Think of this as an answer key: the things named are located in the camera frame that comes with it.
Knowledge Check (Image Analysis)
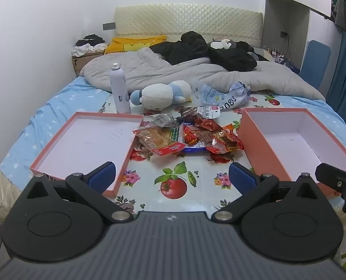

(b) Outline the dark red snack packet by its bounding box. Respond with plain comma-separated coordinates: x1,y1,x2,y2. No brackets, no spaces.
178,107,200,121

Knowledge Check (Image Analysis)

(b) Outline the light blue bedsheet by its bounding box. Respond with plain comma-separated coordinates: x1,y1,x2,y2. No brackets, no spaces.
0,76,346,181

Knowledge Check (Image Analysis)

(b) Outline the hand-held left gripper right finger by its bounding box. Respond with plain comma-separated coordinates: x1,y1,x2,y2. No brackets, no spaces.
211,162,323,222

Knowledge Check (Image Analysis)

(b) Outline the brown red foil packet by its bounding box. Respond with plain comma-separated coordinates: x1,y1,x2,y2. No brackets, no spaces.
195,116,224,132

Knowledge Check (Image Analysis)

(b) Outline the pile of clothes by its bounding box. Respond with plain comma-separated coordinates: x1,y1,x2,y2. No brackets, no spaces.
74,34,108,58

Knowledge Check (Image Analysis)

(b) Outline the clear plastic bag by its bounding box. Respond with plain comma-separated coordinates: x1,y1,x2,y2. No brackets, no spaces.
191,79,220,107

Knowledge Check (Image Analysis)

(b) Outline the fruit print tablecloth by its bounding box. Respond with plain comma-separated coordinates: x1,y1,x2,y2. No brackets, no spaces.
99,92,346,214

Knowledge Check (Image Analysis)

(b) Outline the grey white plush toy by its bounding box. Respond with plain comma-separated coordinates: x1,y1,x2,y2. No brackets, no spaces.
206,38,238,51

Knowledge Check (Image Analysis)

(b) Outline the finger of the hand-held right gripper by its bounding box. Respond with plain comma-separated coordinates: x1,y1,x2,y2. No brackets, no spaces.
315,159,346,195

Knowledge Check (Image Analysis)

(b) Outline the white label snack packet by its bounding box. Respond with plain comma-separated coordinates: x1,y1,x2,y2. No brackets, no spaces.
197,106,222,120

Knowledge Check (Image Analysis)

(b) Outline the blue curtain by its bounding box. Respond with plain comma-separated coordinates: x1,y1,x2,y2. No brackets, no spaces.
325,29,346,136

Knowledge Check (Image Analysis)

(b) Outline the black clothing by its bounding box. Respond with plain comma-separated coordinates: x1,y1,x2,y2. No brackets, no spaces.
149,31,268,72

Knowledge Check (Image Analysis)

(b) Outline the white wardrobe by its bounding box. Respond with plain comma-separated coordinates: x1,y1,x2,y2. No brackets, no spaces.
263,0,335,73

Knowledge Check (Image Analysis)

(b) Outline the red shiny snack packet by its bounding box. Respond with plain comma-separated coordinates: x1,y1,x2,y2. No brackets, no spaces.
207,130,245,154

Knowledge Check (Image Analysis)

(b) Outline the white spray can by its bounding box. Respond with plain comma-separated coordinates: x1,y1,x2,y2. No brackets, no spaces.
110,63,131,114

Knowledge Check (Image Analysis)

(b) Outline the blue chair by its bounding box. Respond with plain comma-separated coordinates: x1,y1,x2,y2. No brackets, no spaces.
300,40,332,90

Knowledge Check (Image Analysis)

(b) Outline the red label brown snack packet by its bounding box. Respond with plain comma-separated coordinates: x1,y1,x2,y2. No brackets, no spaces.
134,127,188,157

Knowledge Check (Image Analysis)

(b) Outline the grey snack packet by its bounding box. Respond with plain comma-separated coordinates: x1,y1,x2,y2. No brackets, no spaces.
149,113,178,129

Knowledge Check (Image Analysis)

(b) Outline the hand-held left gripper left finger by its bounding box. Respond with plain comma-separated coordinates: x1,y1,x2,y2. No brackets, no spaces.
21,161,134,223

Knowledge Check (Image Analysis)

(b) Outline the yellow pillow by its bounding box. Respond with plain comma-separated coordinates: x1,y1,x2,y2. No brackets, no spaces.
104,35,168,55

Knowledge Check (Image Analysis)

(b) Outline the beige quilted headboard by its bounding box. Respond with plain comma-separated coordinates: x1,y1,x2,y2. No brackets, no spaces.
114,4,263,48

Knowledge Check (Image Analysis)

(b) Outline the red clear snack packet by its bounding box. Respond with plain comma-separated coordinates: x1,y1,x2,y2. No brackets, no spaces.
183,124,214,147

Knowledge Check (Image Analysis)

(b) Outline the white blue plush toy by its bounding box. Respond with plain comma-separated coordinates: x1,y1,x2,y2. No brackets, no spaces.
129,80,192,111

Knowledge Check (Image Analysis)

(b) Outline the grey quilt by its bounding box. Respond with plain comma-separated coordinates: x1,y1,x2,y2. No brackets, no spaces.
80,47,327,102

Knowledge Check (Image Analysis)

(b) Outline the shallow pink box lid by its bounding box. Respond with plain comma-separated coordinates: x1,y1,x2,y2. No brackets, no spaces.
30,111,144,197

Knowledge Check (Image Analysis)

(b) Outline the cluster of small bottles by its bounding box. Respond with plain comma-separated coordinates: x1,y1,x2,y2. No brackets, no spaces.
270,46,289,61

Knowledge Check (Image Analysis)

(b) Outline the green white snack packet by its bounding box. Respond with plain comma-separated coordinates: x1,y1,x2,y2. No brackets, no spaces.
163,124,186,148

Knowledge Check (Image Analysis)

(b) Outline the crumpled white blue bag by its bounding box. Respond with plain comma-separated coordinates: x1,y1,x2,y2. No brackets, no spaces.
218,82,251,111

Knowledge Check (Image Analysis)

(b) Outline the cardboard box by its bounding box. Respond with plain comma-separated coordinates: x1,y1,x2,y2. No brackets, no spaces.
71,51,106,77

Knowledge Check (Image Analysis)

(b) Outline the blue snack packet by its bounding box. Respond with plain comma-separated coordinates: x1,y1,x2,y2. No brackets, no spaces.
184,143,209,153

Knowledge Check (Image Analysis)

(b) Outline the deep pink box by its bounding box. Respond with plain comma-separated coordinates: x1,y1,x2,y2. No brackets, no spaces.
238,108,346,196

